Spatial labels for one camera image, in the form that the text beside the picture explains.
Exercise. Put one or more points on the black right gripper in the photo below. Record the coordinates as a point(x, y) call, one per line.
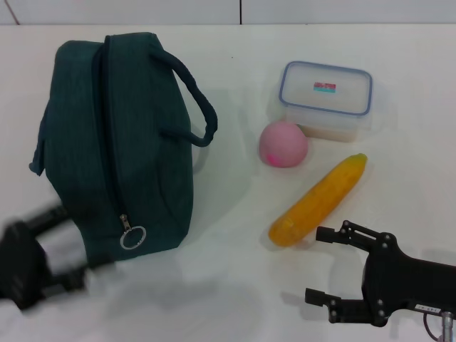
point(409, 285)

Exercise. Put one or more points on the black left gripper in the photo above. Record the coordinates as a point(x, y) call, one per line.
point(21, 263)

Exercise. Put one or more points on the yellow toy banana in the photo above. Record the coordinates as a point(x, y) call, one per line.
point(320, 199)

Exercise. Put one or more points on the dark teal insulated lunch bag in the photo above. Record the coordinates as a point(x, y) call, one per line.
point(142, 142)

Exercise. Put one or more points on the pink toy peach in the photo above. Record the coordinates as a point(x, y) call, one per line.
point(283, 144)

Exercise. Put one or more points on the clear food container blue rim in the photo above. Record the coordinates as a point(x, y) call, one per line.
point(324, 96)

